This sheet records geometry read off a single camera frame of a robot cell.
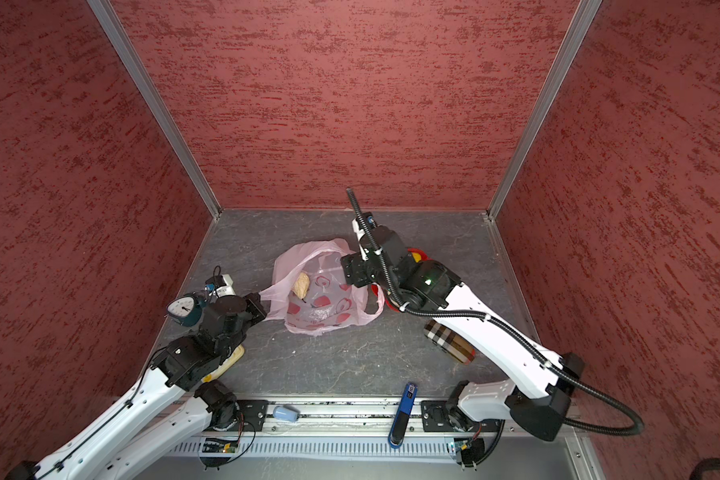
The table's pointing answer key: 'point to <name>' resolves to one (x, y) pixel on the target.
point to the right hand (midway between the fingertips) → (355, 263)
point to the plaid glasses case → (451, 342)
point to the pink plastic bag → (310, 292)
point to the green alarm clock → (185, 309)
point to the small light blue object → (286, 413)
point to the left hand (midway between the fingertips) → (262, 301)
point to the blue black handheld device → (397, 433)
